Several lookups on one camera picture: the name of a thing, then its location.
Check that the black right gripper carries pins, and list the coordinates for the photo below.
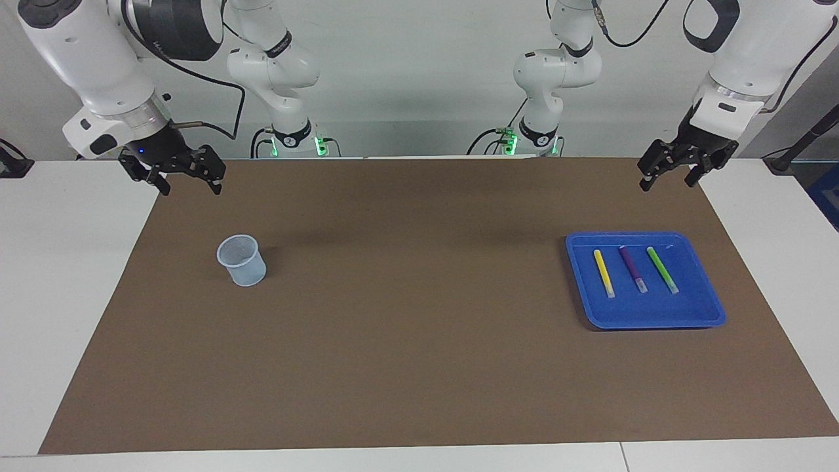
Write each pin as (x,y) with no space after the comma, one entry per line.
(160,151)

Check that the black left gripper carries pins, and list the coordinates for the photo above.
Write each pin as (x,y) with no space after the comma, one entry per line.
(708,141)

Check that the green pen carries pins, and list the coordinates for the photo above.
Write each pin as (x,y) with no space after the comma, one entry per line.
(661,269)

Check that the purple pen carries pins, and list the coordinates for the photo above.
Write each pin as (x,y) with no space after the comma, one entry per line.
(632,267)

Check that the yellow pen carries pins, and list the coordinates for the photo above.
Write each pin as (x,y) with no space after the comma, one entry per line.
(604,272)

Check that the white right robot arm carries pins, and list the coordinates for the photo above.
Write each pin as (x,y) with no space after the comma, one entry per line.
(98,65)

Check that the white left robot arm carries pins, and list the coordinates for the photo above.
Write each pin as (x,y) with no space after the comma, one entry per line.
(754,59)

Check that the black stand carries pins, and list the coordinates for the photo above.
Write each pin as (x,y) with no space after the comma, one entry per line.
(783,159)

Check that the translucent plastic cup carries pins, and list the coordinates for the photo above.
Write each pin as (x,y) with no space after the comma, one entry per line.
(244,269)

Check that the blue box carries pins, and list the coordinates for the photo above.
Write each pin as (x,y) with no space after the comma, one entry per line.
(827,196)

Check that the blue plastic tray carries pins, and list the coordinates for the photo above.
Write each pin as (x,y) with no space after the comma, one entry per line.
(629,311)

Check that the black table clamp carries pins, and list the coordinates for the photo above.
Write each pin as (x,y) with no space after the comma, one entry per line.
(13,167)

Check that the brown table mat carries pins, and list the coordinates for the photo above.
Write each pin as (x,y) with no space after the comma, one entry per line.
(419,360)

